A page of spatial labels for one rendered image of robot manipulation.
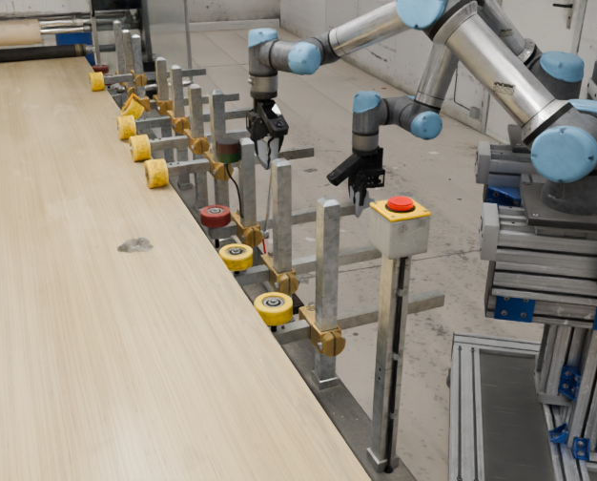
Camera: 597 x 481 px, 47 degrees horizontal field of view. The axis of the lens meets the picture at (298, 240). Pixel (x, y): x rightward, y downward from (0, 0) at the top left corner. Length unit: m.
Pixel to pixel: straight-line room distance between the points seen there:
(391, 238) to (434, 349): 1.89
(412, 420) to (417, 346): 0.46
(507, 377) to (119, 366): 1.51
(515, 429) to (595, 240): 0.81
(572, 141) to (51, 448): 1.06
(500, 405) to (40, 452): 1.56
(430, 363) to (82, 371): 1.79
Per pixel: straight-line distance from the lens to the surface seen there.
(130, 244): 1.69
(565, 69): 2.02
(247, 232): 1.81
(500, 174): 2.09
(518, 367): 2.51
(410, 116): 1.84
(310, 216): 1.94
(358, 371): 2.74
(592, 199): 1.60
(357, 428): 1.42
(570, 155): 1.42
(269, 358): 1.26
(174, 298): 1.46
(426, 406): 2.61
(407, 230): 1.05
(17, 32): 3.94
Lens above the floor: 1.64
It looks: 26 degrees down
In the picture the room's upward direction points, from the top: straight up
